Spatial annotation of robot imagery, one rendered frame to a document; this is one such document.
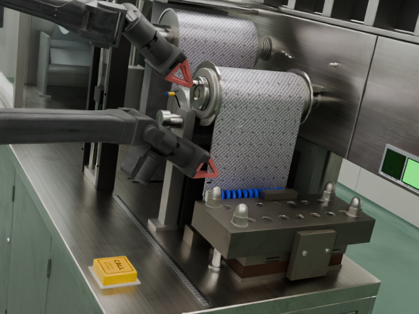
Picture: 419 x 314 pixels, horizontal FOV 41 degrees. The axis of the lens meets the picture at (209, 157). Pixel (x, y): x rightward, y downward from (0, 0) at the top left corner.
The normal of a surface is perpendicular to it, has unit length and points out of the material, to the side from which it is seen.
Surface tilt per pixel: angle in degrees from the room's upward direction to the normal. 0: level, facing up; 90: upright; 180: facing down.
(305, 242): 90
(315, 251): 90
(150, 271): 0
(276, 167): 90
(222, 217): 0
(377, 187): 90
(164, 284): 0
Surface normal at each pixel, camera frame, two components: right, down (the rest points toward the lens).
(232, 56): 0.47, 0.37
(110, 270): 0.16, -0.94
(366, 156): -0.87, 0.01
